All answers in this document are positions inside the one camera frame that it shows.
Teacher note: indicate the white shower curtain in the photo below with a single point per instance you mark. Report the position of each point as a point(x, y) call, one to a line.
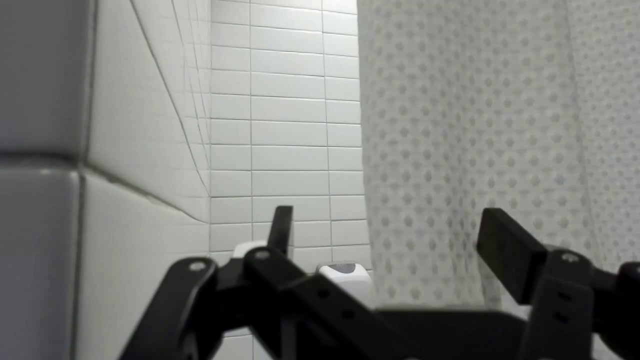
point(466, 133)

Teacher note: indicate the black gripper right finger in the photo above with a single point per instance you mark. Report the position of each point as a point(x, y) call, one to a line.
point(567, 301)

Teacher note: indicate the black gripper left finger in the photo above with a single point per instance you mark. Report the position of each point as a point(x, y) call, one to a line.
point(281, 306)

